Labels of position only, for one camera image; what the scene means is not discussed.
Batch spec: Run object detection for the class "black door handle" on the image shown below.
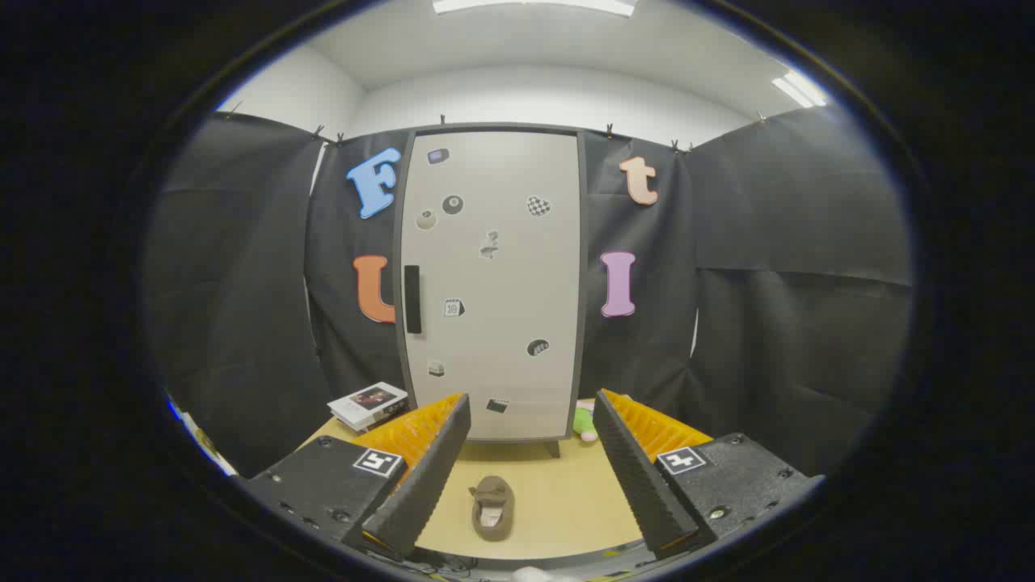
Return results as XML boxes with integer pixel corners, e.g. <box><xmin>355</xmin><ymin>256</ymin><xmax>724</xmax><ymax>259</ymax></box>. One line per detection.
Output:
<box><xmin>403</xmin><ymin>265</ymin><xmax>423</xmax><ymax>335</ymax></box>

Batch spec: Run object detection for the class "green and pink plush toy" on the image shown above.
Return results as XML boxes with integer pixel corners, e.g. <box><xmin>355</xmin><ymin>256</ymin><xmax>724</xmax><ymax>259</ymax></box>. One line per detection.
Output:
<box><xmin>572</xmin><ymin>398</ymin><xmax>601</xmax><ymax>444</ymax></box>

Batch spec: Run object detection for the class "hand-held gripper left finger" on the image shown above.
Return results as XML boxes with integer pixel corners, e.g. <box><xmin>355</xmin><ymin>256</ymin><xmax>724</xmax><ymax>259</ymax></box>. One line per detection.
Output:
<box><xmin>243</xmin><ymin>393</ymin><xmax>472</xmax><ymax>560</ymax></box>

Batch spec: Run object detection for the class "white and blue clutter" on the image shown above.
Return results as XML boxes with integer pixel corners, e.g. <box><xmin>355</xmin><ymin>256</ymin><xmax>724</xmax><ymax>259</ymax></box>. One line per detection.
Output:
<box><xmin>166</xmin><ymin>392</ymin><xmax>239</xmax><ymax>478</ymax></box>

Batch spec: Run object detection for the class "white book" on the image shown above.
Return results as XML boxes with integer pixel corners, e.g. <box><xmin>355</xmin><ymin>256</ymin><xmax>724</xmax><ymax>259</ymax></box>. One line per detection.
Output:
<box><xmin>327</xmin><ymin>382</ymin><xmax>410</xmax><ymax>433</ymax></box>

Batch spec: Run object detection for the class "small ceiling light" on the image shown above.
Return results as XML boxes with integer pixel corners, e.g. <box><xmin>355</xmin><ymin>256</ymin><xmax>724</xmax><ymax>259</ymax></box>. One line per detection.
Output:
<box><xmin>772</xmin><ymin>70</ymin><xmax>828</xmax><ymax>108</ymax></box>

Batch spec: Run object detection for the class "long ceiling light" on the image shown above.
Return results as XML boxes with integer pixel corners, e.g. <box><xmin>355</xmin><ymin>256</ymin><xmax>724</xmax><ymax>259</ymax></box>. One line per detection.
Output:
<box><xmin>433</xmin><ymin>0</ymin><xmax>637</xmax><ymax>17</ymax></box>

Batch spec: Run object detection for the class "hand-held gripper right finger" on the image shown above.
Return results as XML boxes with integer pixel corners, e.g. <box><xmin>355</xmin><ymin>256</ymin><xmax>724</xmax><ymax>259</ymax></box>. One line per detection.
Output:
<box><xmin>593</xmin><ymin>389</ymin><xmax>826</xmax><ymax>560</ymax></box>

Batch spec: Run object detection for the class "dark grey shoe cabinet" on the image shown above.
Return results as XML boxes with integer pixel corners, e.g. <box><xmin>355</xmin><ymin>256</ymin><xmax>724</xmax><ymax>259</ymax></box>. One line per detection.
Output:
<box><xmin>392</xmin><ymin>123</ymin><xmax>589</xmax><ymax>458</ymax></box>

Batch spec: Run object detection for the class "black backdrop cloth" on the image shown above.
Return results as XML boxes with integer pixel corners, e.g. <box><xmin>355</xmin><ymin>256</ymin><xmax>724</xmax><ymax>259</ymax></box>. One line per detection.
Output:
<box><xmin>144</xmin><ymin>109</ymin><xmax>915</xmax><ymax>479</ymax></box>

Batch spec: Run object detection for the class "brown fluffy shoe with bow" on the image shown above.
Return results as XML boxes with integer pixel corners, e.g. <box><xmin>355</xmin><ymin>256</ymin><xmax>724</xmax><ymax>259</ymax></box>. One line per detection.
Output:
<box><xmin>470</xmin><ymin>475</ymin><xmax>516</xmax><ymax>542</ymax></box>

